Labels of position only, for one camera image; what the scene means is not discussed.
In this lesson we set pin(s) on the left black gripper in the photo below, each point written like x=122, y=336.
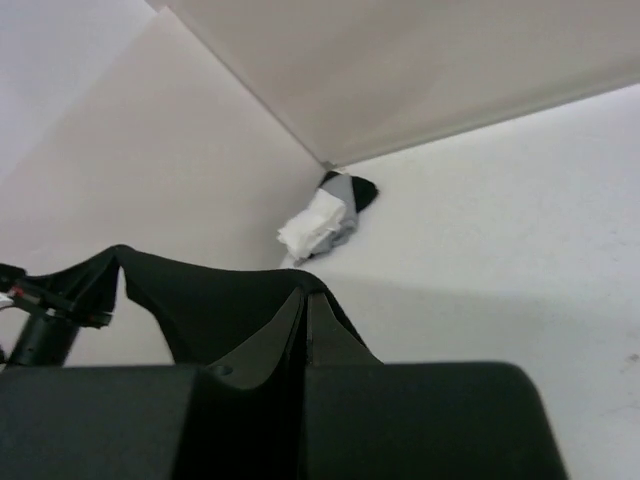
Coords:
x=58, y=306

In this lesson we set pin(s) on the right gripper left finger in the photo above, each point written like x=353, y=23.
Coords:
x=237, y=419

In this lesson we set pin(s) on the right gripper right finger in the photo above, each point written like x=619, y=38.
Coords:
x=364, y=419

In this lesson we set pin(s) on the black tank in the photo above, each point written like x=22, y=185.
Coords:
x=203, y=312
x=365, y=192

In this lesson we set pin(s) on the folded white tank top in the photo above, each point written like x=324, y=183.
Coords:
x=305, y=231

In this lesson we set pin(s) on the folded black tank top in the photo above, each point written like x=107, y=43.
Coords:
x=365, y=192

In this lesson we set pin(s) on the folded grey tank top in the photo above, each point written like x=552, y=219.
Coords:
x=340, y=187

